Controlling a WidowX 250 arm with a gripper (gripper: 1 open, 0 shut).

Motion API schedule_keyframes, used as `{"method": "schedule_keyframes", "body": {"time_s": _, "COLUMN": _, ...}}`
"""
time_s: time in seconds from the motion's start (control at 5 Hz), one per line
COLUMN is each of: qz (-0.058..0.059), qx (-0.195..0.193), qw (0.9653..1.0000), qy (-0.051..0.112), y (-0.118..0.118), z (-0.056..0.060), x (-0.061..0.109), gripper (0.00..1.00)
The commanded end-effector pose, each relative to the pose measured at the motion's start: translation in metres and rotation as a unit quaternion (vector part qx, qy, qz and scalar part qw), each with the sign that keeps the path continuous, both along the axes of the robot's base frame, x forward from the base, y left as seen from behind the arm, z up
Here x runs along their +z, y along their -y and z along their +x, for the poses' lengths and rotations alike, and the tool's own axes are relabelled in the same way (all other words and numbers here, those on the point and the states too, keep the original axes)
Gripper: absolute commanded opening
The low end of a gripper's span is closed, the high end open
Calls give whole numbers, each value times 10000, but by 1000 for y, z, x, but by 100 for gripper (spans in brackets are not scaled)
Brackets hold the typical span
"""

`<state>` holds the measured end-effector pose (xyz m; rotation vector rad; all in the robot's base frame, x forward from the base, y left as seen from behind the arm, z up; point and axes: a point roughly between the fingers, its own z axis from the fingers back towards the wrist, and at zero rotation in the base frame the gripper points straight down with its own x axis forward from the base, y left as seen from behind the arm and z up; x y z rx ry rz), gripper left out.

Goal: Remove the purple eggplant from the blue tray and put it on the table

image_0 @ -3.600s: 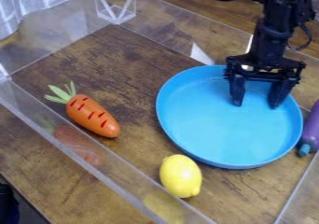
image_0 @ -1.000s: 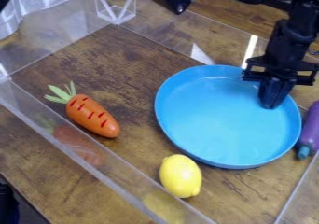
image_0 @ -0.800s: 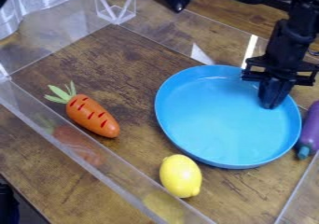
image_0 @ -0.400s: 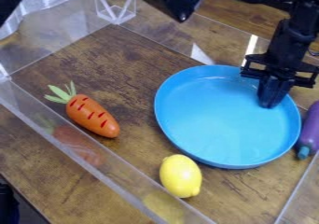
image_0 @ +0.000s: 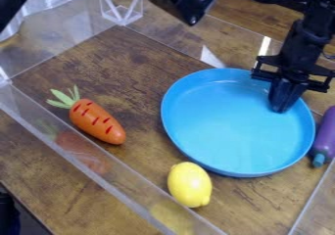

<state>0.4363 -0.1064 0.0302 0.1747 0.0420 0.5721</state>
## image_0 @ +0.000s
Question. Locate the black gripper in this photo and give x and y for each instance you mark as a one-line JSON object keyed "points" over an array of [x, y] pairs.
{"points": [[292, 70]]}

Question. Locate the blue round tray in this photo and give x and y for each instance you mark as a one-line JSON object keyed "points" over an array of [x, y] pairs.
{"points": [[218, 120]]}

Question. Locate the purple toy eggplant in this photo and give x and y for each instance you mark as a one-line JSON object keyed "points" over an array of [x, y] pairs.
{"points": [[323, 145]]}

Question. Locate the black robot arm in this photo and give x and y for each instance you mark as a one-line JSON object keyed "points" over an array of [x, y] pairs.
{"points": [[318, 12]]}

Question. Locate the yellow toy lemon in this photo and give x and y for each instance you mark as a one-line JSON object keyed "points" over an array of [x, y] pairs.
{"points": [[190, 184]]}

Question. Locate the orange toy carrot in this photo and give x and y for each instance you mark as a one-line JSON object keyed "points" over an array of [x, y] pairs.
{"points": [[88, 116]]}

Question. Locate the clear acrylic enclosure wall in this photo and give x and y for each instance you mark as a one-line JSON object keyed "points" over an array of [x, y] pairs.
{"points": [[123, 50]]}

